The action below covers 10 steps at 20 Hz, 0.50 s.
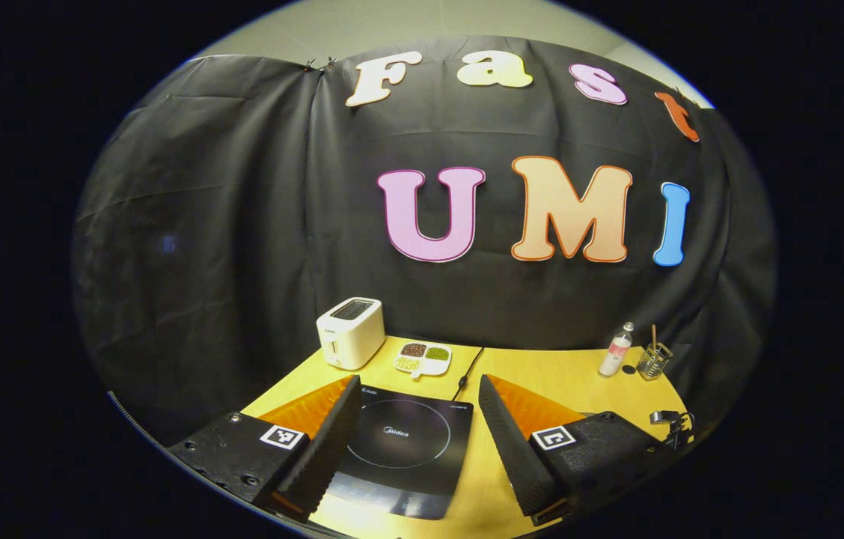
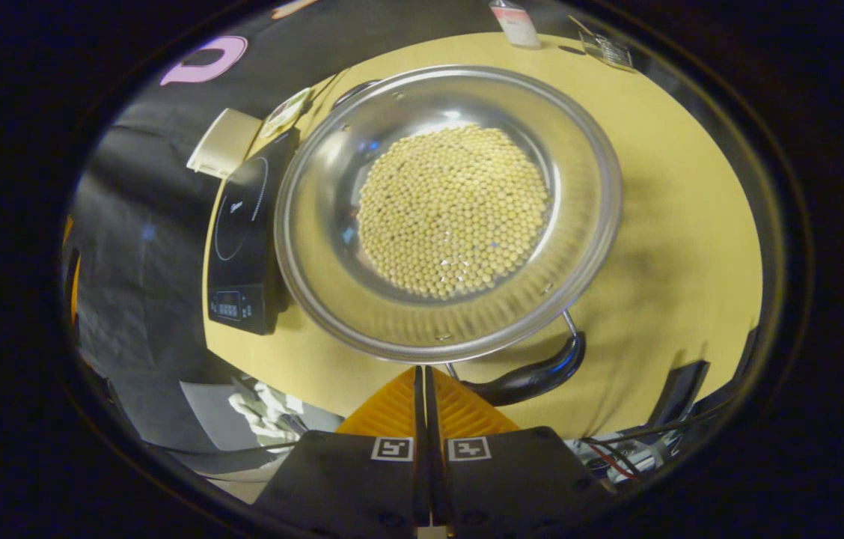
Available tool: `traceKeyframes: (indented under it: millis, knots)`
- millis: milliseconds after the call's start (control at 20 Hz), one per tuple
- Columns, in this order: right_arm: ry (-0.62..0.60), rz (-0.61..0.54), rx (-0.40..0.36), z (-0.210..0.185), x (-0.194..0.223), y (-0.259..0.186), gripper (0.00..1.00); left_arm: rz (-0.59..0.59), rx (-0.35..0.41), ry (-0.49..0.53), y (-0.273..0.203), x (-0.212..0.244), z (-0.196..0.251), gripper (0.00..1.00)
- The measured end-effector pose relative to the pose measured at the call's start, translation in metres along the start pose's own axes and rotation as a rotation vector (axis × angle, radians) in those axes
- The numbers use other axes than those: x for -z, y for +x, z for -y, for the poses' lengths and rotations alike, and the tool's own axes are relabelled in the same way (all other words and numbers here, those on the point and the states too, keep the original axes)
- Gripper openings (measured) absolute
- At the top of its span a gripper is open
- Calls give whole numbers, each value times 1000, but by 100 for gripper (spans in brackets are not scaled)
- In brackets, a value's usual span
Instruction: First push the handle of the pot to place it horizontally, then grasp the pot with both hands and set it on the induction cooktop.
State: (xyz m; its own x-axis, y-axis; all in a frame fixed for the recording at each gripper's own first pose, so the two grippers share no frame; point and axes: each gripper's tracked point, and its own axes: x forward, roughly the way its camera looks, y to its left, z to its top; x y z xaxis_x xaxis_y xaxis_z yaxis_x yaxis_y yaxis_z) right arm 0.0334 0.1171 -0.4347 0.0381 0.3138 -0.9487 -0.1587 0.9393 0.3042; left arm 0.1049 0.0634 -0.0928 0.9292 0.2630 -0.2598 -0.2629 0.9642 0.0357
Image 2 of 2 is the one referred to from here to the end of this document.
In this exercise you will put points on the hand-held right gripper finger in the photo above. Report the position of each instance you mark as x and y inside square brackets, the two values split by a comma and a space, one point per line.
[432, 412]
[420, 412]

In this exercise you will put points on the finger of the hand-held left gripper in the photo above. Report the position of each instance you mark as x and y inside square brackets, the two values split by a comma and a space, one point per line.
[74, 284]

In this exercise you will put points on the black induction cooktop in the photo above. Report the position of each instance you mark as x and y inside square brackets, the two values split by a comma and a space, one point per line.
[242, 224]

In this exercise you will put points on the pile of yellow soybeans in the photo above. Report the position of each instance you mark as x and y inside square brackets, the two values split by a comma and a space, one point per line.
[452, 209]

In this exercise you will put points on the white patterned cloth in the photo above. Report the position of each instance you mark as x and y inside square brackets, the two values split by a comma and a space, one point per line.
[265, 412]

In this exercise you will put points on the white toaster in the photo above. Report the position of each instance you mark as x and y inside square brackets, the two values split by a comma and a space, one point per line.
[224, 142]

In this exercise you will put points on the white divided bean dish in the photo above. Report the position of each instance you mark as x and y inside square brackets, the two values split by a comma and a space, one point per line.
[286, 112]

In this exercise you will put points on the white bottle with pink label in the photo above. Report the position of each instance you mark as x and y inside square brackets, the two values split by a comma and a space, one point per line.
[515, 22]

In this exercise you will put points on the brown stick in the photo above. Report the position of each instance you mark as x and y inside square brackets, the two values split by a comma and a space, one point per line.
[580, 25]

